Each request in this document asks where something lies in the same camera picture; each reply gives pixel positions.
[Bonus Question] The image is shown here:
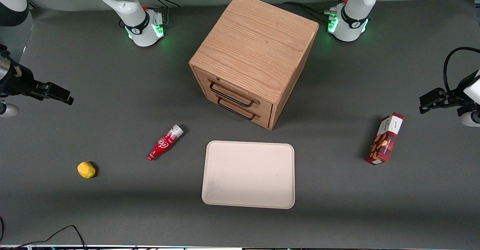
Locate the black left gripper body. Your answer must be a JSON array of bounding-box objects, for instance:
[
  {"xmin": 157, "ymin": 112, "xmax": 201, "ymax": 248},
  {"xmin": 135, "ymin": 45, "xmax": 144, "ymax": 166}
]
[{"xmin": 444, "ymin": 70, "xmax": 477, "ymax": 108}]

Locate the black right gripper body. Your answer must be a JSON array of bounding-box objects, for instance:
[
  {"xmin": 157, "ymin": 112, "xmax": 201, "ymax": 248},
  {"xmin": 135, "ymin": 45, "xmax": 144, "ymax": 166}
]
[{"xmin": 0, "ymin": 63, "xmax": 38, "ymax": 97}]

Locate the wooden drawer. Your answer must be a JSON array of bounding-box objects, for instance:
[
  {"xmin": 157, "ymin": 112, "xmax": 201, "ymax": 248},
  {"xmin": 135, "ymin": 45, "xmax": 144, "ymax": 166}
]
[
  {"xmin": 194, "ymin": 69, "xmax": 273, "ymax": 113},
  {"xmin": 204, "ymin": 93, "xmax": 273, "ymax": 128}
]

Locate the black metal drawer handle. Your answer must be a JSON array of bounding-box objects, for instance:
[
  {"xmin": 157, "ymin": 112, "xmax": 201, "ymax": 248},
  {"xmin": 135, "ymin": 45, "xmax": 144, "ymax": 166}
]
[
  {"xmin": 217, "ymin": 97, "xmax": 260, "ymax": 121},
  {"xmin": 209, "ymin": 81, "xmax": 260, "ymax": 108}
]

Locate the wooden drawer cabinet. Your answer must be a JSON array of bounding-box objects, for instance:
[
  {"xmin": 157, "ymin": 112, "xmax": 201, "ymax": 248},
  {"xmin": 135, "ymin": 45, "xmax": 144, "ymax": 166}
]
[{"xmin": 189, "ymin": 0, "xmax": 320, "ymax": 130}]

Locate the red cookie box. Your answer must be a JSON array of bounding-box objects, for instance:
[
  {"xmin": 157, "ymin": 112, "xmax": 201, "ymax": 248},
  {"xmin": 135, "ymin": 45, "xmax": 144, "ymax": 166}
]
[{"xmin": 366, "ymin": 112, "xmax": 404, "ymax": 165}]

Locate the yellow lemon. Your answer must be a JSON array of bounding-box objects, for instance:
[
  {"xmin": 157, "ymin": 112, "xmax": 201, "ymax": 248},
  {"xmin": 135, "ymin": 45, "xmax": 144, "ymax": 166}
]
[{"xmin": 77, "ymin": 162, "xmax": 96, "ymax": 179}]

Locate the red cola bottle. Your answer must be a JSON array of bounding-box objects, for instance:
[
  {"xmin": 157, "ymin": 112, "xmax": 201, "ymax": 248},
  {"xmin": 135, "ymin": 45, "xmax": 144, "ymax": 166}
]
[{"xmin": 147, "ymin": 124, "xmax": 185, "ymax": 161}]

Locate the beige plastic tray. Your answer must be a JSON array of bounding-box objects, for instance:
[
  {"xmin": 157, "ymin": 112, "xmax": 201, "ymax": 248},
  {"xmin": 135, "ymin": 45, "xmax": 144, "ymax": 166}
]
[{"xmin": 201, "ymin": 141, "xmax": 296, "ymax": 209}]

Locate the black looped wrist cable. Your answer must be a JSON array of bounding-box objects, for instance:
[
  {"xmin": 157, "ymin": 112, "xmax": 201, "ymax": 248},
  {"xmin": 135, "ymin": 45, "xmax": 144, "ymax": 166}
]
[{"xmin": 443, "ymin": 47, "xmax": 480, "ymax": 95}]

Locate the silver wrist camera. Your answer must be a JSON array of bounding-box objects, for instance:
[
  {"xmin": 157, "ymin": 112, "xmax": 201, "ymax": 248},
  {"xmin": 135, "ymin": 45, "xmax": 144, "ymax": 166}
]
[
  {"xmin": 0, "ymin": 103, "xmax": 19, "ymax": 118},
  {"xmin": 458, "ymin": 108, "xmax": 480, "ymax": 127}
]

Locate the black arm base cable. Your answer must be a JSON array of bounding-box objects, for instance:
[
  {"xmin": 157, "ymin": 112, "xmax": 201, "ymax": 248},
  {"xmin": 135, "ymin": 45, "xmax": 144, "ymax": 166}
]
[
  {"xmin": 144, "ymin": 0, "xmax": 181, "ymax": 27},
  {"xmin": 282, "ymin": 0, "xmax": 351, "ymax": 24}
]

